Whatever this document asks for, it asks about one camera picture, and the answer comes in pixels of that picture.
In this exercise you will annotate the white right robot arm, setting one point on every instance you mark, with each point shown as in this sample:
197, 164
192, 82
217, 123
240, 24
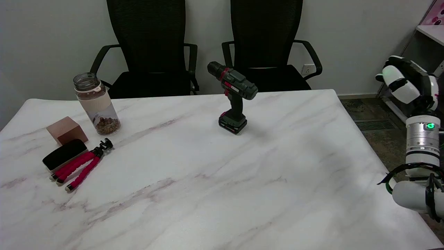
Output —
422, 146

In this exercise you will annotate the dark green power screwdriver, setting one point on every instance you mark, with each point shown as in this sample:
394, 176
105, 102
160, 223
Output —
236, 85

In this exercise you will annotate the black mesh office chair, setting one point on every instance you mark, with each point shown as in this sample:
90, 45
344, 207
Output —
267, 34
149, 38

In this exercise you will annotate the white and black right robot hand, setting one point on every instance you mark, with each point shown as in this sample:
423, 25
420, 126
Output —
404, 83

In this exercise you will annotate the white desk with cartoon panel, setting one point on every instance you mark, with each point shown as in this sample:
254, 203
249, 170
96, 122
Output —
433, 33

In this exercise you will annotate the clear jar with nuts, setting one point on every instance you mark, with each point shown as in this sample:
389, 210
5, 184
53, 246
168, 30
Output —
99, 107

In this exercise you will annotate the red flexible mini tripod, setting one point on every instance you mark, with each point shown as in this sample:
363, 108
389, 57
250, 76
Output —
81, 166

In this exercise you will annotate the pink picture board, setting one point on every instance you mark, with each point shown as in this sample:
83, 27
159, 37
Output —
435, 14

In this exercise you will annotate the white wall socket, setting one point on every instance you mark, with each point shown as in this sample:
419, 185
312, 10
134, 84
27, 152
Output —
308, 69

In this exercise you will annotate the brown wooden block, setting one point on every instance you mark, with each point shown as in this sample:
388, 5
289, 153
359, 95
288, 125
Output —
66, 130

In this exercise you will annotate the dark floor vent grille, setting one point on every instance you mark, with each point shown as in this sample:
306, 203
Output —
374, 125

